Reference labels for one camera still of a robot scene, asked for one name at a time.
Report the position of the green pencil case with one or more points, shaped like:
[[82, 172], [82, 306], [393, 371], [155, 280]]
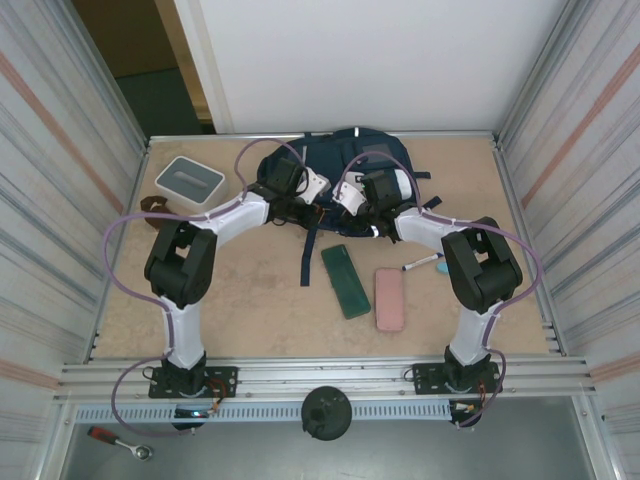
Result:
[[347, 282]]

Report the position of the small brown scrunchie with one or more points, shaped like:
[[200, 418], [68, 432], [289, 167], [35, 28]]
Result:
[[146, 203]]

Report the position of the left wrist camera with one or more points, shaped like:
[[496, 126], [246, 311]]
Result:
[[315, 185]]

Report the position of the pink pencil case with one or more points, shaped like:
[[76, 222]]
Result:
[[389, 300]]

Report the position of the aluminium table edge rail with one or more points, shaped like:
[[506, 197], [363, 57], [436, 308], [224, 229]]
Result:
[[450, 135]]

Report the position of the white marker blue cap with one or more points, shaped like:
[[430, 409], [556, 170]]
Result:
[[420, 262]]

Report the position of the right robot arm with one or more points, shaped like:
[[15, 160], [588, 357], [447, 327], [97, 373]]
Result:
[[480, 270]]

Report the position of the navy blue backpack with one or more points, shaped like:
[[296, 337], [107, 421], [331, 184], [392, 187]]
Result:
[[330, 150]]

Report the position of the white grey tissue box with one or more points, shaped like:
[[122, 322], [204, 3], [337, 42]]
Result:
[[185, 187]]

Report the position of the black round knob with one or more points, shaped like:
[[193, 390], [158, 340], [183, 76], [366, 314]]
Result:
[[325, 415]]

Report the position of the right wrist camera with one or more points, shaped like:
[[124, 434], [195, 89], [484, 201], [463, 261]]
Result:
[[352, 200]]

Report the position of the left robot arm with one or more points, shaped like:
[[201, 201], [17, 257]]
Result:
[[185, 265]]

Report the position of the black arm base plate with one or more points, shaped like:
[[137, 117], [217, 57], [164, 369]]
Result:
[[425, 377], [222, 380]]

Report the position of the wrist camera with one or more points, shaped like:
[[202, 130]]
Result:
[[315, 185], [352, 200]]

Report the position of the brown wooden door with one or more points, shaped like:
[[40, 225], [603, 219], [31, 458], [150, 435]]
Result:
[[125, 35]]

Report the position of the aluminium mounting rail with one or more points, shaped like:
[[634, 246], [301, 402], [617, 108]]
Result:
[[325, 377]]

